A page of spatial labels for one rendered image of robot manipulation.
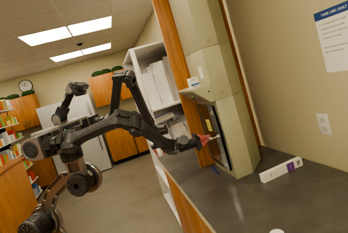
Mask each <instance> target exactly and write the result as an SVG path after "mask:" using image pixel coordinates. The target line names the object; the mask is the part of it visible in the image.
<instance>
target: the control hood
mask: <svg viewBox="0 0 348 233"><path fill-rule="evenodd" d="M178 93H179V94H181V95H193V96H195V97H197V98H199V99H201V100H202V101H200V102H214V101H215V99H214V95H213V91H212V88H211V85H210V84H206V85H200V86H199V87H196V88H193V89H190V88H186V89H183V90H179V91H178ZM192 101H193V100H192Z"/></svg>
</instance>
